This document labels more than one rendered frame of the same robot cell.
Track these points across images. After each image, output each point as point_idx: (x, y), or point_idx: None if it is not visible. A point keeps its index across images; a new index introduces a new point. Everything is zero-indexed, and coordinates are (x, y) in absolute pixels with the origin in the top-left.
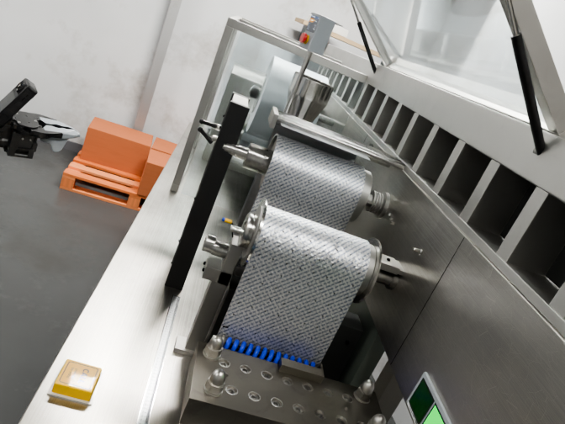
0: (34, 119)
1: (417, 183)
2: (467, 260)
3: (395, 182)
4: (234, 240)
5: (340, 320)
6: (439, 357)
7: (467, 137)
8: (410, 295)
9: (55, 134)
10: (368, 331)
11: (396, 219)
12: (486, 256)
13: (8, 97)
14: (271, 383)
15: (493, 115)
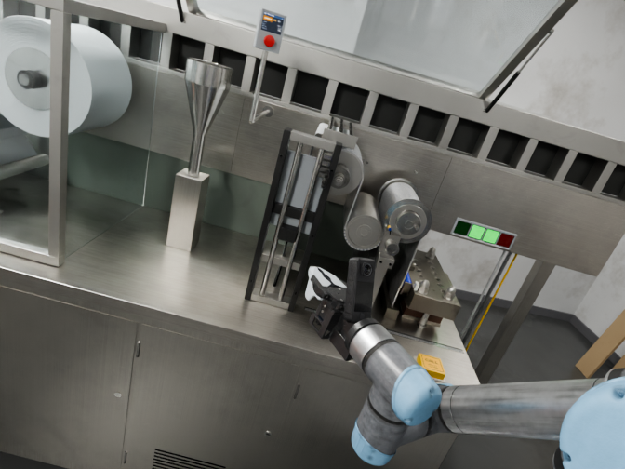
0: (337, 288)
1: (378, 133)
2: (460, 166)
3: None
4: (394, 234)
5: None
6: (462, 208)
7: (420, 102)
8: (419, 194)
9: (343, 281)
10: None
11: (369, 159)
12: (472, 161)
13: (362, 289)
14: (425, 276)
15: (440, 89)
